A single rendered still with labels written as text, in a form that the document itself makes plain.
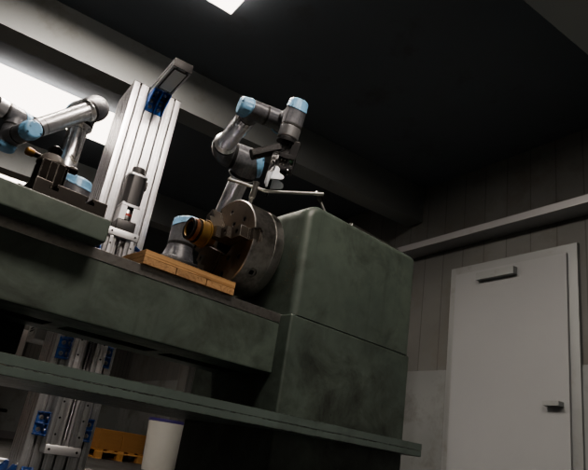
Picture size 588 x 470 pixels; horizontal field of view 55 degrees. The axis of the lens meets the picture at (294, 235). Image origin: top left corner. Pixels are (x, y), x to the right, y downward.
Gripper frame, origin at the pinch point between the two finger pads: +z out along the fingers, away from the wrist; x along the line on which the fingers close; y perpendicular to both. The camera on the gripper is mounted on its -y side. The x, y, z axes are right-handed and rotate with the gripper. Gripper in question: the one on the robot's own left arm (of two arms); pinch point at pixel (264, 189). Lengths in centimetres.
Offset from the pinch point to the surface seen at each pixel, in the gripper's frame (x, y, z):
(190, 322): -31, -5, 50
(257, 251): -13.6, 4.9, 23.4
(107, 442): 700, -175, 248
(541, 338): 212, 199, -10
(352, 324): 4, 42, 35
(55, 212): -62, -38, 36
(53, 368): -68, -24, 68
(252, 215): -11.5, -0.1, 12.5
